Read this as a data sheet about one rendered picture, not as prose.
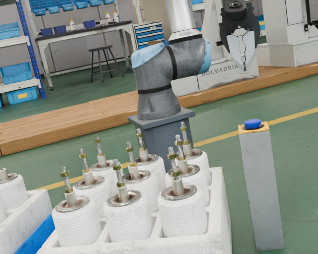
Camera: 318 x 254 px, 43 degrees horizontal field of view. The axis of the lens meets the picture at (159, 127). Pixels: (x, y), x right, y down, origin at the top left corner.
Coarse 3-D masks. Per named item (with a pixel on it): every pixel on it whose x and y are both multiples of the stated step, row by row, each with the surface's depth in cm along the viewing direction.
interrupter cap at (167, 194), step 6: (186, 186) 85; (192, 186) 85; (162, 192) 85; (168, 192) 84; (186, 192) 83; (192, 192) 82; (168, 198) 81; (174, 198) 80; (180, 198) 80; (186, 198) 80
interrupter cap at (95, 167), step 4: (108, 160) 114; (112, 160) 113; (96, 164) 112; (108, 164) 111; (112, 164) 110; (92, 168) 110; (96, 168) 109; (100, 168) 108; (104, 168) 107; (108, 168) 108
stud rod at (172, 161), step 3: (171, 147) 82; (171, 150) 81; (171, 153) 81; (171, 159) 82; (174, 159) 82; (171, 162) 82; (174, 162) 82; (171, 165) 82; (174, 165) 82; (174, 168) 82; (174, 171) 82; (174, 177) 83; (177, 177) 83
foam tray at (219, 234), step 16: (160, 192) 104; (208, 192) 101; (224, 192) 107; (208, 208) 90; (224, 208) 98; (160, 224) 87; (208, 224) 83; (224, 224) 91; (48, 240) 90; (144, 240) 82; (160, 240) 80; (176, 240) 79; (192, 240) 78; (208, 240) 77; (224, 240) 84
